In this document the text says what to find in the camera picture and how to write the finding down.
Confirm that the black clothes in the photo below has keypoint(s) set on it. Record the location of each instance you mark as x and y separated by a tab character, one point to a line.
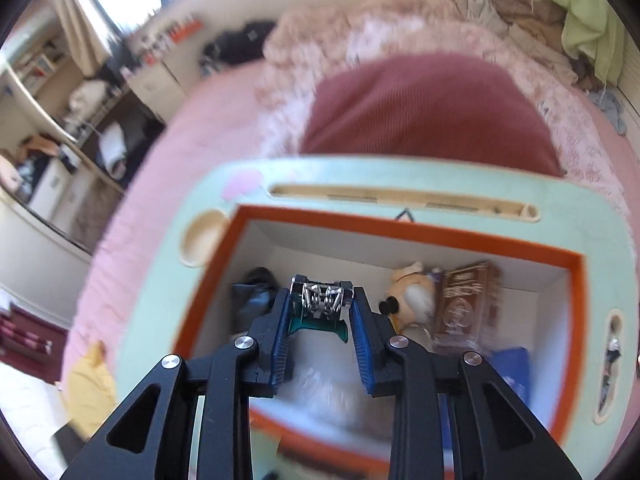
240	40

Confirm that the blue packet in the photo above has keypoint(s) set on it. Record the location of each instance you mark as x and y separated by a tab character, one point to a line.
512	367

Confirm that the light blue cloth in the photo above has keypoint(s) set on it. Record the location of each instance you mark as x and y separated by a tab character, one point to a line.
610	107

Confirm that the brown printed carton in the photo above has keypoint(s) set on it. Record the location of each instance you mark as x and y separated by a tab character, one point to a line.
465	305

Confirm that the pink floral quilt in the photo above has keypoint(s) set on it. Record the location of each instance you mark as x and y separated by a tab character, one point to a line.
350	35

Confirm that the white fluffy pompom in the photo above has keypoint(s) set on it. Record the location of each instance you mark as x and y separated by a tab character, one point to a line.
325	390

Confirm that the green cartoon-print desktop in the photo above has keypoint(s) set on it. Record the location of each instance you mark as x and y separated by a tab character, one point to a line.
350	175

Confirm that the white paper roll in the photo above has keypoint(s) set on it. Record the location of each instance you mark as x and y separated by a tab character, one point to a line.
112	147

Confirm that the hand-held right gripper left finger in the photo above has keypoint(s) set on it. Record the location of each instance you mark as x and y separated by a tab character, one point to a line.
282	340

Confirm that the yellow cloth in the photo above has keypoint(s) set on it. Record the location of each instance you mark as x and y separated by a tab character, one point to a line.
90	385

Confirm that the beige curtain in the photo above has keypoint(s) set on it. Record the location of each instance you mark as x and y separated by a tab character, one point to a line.
80	20

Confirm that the dark red rug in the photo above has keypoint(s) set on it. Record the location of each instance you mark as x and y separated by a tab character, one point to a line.
25	335

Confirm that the tan plush toy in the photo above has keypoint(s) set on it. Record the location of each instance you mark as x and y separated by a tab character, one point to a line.
407	295

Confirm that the pink bed sheet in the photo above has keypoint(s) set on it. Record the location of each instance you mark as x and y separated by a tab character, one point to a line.
175	160

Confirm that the orange storage tray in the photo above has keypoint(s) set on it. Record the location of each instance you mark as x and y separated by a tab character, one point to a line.
182	31

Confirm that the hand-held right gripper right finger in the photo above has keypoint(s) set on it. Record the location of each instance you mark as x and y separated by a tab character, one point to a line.
361	340

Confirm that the maroon pillow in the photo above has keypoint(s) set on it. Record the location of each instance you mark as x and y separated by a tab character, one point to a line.
425	110

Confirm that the white drawer cabinet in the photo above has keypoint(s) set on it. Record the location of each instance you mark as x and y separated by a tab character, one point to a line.
155	85

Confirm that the black satin lace cloth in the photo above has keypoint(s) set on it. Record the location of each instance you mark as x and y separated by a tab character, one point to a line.
255	295

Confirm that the orange cardboard box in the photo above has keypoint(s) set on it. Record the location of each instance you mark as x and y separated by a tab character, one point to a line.
400	232

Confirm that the light green hanging garment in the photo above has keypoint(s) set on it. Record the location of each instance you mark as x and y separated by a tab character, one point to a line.
590	20

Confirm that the pile of beige clothes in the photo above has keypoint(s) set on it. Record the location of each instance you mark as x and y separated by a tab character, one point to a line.
500	5

